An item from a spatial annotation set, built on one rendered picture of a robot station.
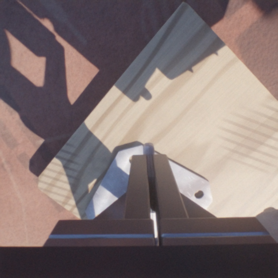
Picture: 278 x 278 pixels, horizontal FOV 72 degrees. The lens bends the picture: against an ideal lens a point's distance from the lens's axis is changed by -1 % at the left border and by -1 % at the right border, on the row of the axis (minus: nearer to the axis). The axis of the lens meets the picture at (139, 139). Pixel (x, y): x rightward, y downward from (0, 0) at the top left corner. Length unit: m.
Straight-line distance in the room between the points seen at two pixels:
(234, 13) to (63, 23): 0.21
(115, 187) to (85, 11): 0.23
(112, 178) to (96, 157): 0.04
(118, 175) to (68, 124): 0.10
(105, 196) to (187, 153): 0.13
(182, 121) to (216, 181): 0.10
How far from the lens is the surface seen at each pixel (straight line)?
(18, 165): 0.34
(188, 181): 0.28
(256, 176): 0.32
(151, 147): 0.16
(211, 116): 0.26
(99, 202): 0.29
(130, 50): 0.27
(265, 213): 0.19
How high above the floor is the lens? 0.26
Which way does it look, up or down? 74 degrees down
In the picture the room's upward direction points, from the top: 177 degrees counter-clockwise
